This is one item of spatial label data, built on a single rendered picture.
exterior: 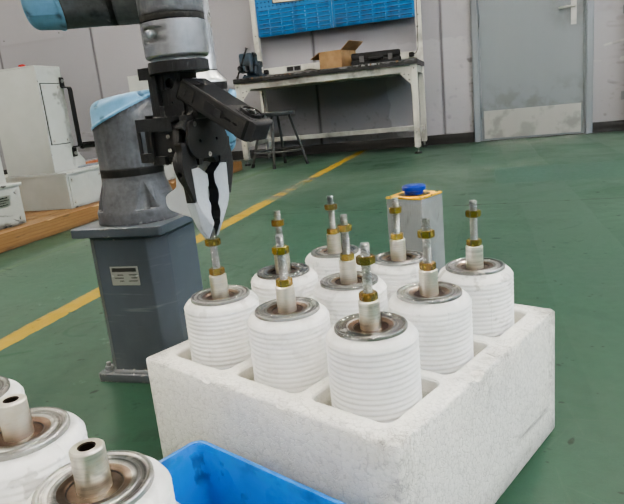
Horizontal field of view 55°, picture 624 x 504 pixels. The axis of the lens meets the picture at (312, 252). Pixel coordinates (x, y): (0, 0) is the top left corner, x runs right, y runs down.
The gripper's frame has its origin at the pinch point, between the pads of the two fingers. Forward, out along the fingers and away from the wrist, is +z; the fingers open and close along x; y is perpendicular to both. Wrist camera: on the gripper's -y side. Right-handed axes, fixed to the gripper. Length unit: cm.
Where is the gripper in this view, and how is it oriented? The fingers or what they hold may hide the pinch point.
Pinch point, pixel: (214, 227)
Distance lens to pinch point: 75.4
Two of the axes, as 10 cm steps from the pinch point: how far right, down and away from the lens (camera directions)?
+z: 1.0, 9.7, 2.4
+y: -8.6, -0.4, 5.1
